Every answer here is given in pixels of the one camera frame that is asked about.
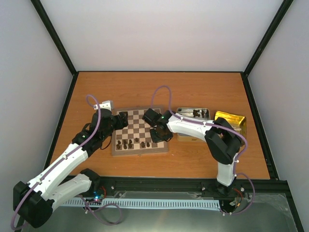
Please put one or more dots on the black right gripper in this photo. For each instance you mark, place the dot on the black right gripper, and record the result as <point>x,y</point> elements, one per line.
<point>155,139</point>

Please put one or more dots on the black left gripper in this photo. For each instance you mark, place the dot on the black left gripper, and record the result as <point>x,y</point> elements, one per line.
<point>122,121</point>

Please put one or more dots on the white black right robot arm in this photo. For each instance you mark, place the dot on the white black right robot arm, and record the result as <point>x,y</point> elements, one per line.
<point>224,143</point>

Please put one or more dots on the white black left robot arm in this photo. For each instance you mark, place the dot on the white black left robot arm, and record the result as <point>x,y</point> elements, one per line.
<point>36,200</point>

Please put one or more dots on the dark chess pieces pile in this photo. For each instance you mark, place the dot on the dark chess pieces pile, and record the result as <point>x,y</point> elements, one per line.
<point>199,113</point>

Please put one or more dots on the small electronics board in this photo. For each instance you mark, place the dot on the small electronics board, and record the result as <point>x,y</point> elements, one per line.
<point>100,194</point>

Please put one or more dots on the wooden chessboard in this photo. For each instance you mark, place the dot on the wooden chessboard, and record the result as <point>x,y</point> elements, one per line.
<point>136,128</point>

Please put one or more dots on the gold tin tray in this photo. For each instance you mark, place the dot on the gold tin tray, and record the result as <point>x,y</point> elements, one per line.
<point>238,122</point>

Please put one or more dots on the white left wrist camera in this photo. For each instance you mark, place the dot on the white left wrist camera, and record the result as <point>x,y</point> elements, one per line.
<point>105,105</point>

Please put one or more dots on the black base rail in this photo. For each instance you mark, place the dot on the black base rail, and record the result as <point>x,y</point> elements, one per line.
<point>207,187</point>

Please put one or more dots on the light blue cable duct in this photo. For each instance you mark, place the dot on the light blue cable duct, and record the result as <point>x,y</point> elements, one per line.
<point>157,204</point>

